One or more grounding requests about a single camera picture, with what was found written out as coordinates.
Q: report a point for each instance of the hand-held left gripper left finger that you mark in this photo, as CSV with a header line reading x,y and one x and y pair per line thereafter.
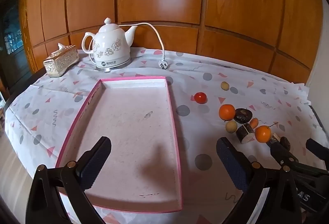
x,y
96,159

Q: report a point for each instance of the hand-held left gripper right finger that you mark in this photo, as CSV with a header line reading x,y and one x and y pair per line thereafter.
x,y
228,159

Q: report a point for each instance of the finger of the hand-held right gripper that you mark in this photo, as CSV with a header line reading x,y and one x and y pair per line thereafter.
x,y
317,148
279,150

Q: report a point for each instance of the orange with stem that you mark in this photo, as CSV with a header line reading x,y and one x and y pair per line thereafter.
x,y
263,134

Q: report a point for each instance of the dark sugarcane piece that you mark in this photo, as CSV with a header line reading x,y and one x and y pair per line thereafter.
x,y
245,133

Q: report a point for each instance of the round beige fruit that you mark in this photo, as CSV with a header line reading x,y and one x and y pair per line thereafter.
x,y
230,126

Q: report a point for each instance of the orange without stem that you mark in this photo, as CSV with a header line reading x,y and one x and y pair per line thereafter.
x,y
227,112

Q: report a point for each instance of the pink shallow tray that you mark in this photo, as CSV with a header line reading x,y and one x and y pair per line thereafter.
x,y
128,123

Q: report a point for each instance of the red tomato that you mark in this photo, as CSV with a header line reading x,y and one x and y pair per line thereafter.
x,y
200,98

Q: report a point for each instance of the small yellow-green fruit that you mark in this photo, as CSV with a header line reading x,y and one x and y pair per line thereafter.
x,y
225,86

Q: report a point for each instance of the dark wrinkled date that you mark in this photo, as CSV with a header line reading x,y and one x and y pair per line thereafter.
x,y
285,143

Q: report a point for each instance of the small orange carrot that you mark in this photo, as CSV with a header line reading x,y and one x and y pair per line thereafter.
x,y
254,123

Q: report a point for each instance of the dark brown round fruit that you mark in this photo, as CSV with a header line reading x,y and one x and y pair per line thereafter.
x,y
243,115

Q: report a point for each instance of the patterned white tablecloth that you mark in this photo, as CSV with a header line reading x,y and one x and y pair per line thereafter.
x,y
205,77

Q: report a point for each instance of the silver kettle base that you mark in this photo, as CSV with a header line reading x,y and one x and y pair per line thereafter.
x,y
113,66

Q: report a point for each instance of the silver ornate tissue box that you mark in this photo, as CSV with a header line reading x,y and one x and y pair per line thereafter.
x,y
61,63

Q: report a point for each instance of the white floral ceramic kettle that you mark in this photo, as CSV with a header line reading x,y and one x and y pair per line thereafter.
x,y
110,44

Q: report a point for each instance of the white tissue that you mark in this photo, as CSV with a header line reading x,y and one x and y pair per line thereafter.
x,y
61,46

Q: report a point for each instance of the dark glass door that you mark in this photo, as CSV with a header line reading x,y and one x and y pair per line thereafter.
x,y
12,41

